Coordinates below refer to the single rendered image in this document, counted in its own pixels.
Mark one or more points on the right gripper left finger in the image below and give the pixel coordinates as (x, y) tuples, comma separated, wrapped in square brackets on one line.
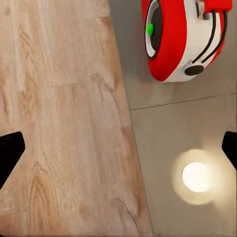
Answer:
[(12, 147)]

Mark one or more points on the radio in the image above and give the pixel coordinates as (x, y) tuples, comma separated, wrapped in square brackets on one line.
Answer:
[(182, 37)]

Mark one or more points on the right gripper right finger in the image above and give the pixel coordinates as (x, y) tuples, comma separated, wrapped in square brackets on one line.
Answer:
[(229, 146)]

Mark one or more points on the coffee table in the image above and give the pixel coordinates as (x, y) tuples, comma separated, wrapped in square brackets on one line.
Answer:
[(190, 184)]

